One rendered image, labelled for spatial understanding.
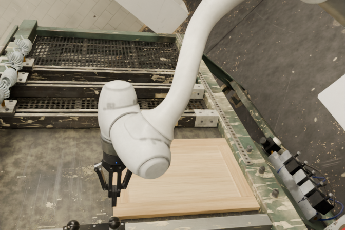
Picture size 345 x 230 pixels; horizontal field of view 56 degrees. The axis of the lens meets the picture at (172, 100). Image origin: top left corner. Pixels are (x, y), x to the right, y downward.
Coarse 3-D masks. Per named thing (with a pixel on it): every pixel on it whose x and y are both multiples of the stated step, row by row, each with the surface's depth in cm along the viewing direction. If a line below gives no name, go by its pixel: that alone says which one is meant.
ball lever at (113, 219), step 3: (114, 216) 99; (111, 219) 97; (114, 219) 97; (117, 219) 97; (108, 222) 97; (111, 222) 97; (114, 222) 97; (117, 222) 97; (120, 222) 98; (108, 225) 97; (111, 225) 96; (114, 225) 96; (117, 225) 97; (111, 228) 97; (114, 228) 97; (117, 228) 98
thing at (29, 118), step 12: (0, 84) 146; (0, 108) 146; (12, 108) 148; (0, 120) 149; (12, 120) 150; (24, 120) 151; (36, 120) 152; (48, 120) 154; (60, 120) 155; (72, 120) 156; (84, 120) 157; (96, 120) 158; (180, 120) 168; (192, 120) 169; (204, 120) 170; (216, 120) 172
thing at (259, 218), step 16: (128, 224) 110; (144, 224) 111; (160, 224) 112; (176, 224) 113; (192, 224) 114; (208, 224) 114; (224, 224) 115; (240, 224) 116; (256, 224) 117; (272, 224) 118
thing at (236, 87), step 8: (208, 64) 301; (216, 64) 299; (216, 72) 307; (224, 72) 302; (224, 80) 313; (232, 80) 309; (224, 88) 318; (232, 88) 315; (240, 88) 294; (240, 96) 287; (248, 104) 273; (256, 112) 261; (256, 120) 257; (264, 120) 256; (264, 128) 246; (280, 144) 227; (328, 216) 177; (328, 224) 175
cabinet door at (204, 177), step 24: (192, 144) 156; (216, 144) 158; (168, 168) 140; (192, 168) 142; (216, 168) 144; (144, 192) 127; (168, 192) 128; (192, 192) 130; (216, 192) 131; (240, 192) 133; (120, 216) 115; (144, 216) 118
